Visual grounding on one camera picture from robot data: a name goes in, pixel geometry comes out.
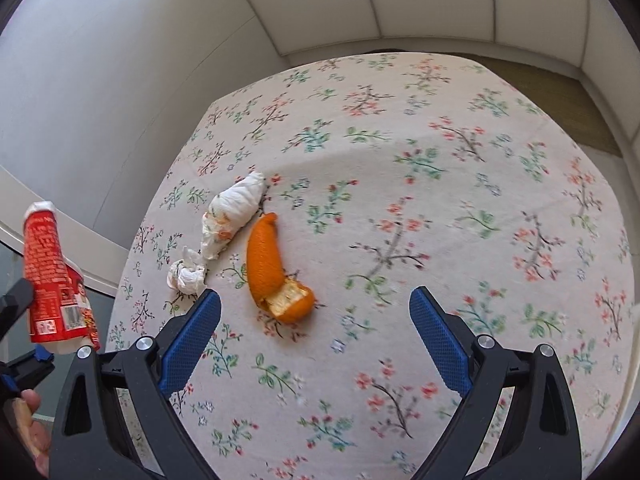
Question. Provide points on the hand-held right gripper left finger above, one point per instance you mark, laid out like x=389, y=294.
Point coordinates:
x=190, y=340

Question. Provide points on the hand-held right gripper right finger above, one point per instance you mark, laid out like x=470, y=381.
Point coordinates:
x=440, y=340

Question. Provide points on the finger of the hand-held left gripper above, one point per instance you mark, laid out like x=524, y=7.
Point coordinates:
x=30, y=370
x=15, y=305

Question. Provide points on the red crushed paper cup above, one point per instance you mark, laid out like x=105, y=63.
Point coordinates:
x=50, y=270

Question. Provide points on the orange peel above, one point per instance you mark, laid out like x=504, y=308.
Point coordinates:
x=265, y=260

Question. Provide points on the person's left hand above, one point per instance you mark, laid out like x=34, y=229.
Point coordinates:
x=35, y=435

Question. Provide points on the small knotted white tissue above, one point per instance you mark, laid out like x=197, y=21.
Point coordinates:
x=187, y=277

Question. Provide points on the floral tablecloth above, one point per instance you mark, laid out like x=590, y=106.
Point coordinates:
x=400, y=210

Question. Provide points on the large stained crumpled tissue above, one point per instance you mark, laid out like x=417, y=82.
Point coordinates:
x=235, y=205

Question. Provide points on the brown woven floor mat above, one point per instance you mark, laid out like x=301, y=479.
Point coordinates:
x=550, y=100

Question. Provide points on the white cabinet with doors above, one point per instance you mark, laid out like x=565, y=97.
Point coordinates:
x=425, y=0

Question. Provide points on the white cabinet with silver rail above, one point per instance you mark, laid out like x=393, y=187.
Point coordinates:
x=612, y=35

